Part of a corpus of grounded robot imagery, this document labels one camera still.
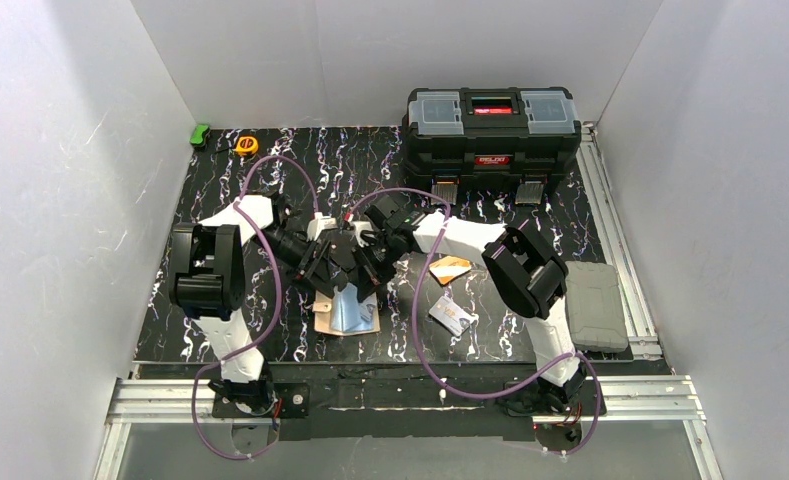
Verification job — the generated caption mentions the beige card holder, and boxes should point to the beige card holder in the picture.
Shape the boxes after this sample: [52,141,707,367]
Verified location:
[312,284,380,337]

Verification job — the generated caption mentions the white card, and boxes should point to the white card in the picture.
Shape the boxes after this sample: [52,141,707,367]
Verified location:
[428,296,478,337]

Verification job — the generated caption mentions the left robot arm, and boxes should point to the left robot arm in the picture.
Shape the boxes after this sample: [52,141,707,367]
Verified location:
[169,193,358,414]

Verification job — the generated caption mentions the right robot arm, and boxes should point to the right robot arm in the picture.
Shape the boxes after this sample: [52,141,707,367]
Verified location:
[345,188,590,402]

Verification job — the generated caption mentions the orange card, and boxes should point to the orange card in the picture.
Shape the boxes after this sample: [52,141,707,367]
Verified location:
[429,256,473,286]

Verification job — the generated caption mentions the silver toolbox latch left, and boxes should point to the silver toolbox latch left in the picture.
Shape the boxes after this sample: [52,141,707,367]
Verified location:
[430,177,459,205]

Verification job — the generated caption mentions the silver toolbox latch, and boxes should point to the silver toolbox latch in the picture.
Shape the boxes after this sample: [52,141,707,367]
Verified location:
[514,178,547,205]
[430,177,459,205]

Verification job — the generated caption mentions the silver toolbox latch right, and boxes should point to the silver toolbox latch right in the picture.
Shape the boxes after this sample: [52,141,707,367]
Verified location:
[514,178,547,205]

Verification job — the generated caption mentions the yellow tape measure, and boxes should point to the yellow tape measure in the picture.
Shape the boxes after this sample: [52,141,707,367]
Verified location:
[234,135,259,157]

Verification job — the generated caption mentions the black plastic toolbox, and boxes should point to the black plastic toolbox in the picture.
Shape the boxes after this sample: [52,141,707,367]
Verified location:
[400,86,582,199]

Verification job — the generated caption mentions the green plastic object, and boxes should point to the green plastic object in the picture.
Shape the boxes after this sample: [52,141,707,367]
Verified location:
[189,124,211,149]

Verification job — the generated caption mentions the grey pad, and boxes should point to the grey pad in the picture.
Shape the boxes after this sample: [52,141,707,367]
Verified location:
[565,261,629,353]

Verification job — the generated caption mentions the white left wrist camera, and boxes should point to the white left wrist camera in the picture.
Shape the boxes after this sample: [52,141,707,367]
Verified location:
[306,212,338,242]

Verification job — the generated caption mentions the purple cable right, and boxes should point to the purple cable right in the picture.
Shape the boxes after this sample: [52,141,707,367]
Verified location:
[344,187,602,458]

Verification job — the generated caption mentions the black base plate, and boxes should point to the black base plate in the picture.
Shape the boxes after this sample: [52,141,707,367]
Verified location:
[211,360,674,442]

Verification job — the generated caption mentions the aluminium frame rail right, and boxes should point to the aluminium frame rail right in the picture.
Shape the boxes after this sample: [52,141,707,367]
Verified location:
[577,122,664,361]

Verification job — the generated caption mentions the aluminium frame rail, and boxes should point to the aluminium frame rail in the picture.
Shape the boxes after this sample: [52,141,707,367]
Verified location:
[95,375,723,479]
[577,122,664,361]

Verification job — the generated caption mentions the aluminium frame rail front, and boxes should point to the aluminium frame rail front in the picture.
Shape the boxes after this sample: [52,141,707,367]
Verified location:
[95,375,723,479]

